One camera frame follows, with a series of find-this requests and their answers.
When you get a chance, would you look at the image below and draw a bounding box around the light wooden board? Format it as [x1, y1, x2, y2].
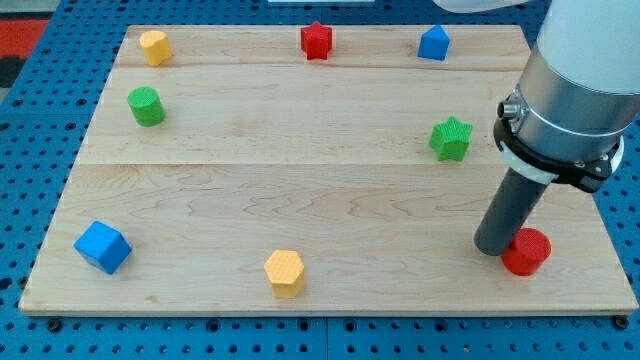
[19, 25, 638, 317]

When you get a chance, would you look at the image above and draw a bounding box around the red star block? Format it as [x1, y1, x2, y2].
[300, 21, 333, 60]

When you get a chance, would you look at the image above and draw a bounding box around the blue pentagon block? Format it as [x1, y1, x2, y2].
[417, 25, 450, 61]

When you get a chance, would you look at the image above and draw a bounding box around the green cylinder block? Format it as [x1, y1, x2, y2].
[127, 86, 165, 127]

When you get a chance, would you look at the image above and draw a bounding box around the yellow hexagon block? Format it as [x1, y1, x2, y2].
[264, 249, 306, 299]

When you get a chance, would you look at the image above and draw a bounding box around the red cylinder block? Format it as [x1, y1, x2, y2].
[501, 228, 552, 276]

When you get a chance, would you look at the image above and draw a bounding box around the blue cube block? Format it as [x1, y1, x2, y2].
[74, 221, 132, 275]

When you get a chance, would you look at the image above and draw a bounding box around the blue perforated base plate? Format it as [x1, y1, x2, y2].
[1, 0, 639, 359]

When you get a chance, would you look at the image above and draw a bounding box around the green star block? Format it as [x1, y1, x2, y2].
[429, 116, 473, 162]

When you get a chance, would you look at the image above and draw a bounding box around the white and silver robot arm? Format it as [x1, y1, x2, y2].
[494, 0, 639, 193]

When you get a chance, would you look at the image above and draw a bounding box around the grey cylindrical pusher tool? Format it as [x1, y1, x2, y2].
[474, 169, 547, 256]

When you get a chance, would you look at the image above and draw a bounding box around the yellow heart block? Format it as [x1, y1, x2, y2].
[139, 30, 173, 66]

